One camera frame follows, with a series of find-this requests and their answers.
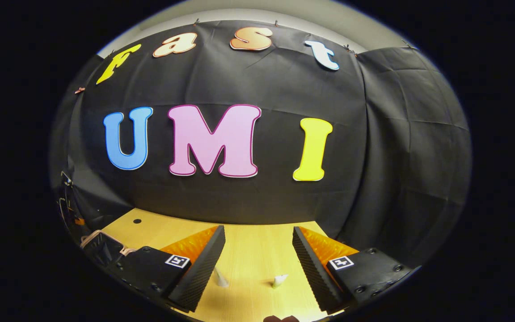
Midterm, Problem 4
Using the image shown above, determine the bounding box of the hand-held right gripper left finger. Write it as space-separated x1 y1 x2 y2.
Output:
114 225 226 314

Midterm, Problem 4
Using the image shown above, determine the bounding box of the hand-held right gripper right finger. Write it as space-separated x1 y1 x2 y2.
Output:
292 226 421 314

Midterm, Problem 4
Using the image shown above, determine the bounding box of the white tube green label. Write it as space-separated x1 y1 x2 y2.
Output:
214 267 230 288

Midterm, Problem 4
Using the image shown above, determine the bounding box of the pink suitcase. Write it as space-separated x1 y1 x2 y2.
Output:
80 229 138 269

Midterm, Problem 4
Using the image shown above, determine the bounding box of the black backdrop cloth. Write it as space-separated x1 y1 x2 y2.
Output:
50 20 473 269

